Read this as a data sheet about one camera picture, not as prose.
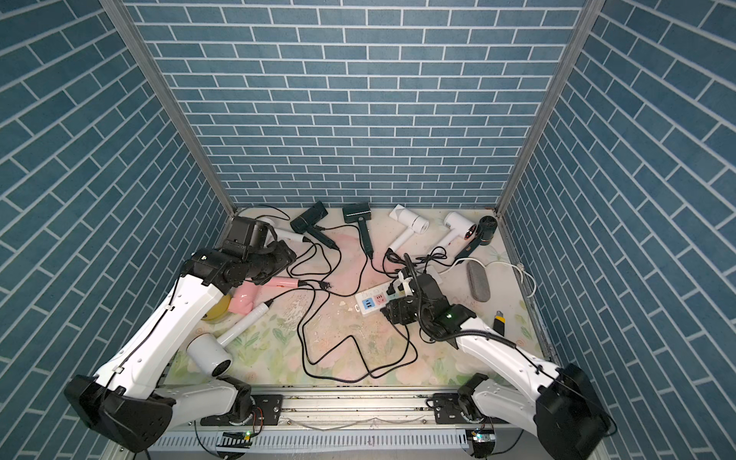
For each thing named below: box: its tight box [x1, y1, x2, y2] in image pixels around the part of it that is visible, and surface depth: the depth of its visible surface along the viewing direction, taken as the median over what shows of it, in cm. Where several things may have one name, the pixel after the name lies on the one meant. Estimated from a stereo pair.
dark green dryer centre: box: [342, 202, 374, 260], surface depth 114 cm
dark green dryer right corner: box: [455, 215, 498, 260], surface depth 107 cm
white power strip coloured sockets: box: [354, 284, 407, 317], surface depth 93 cm
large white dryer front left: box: [185, 302, 270, 378], surface depth 81 cm
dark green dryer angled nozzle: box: [289, 200, 340, 251], surface depth 114 cm
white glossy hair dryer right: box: [430, 211, 478, 258], surface depth 111 cm
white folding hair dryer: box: [388, 204, 431, 253], surface depth 114 cm
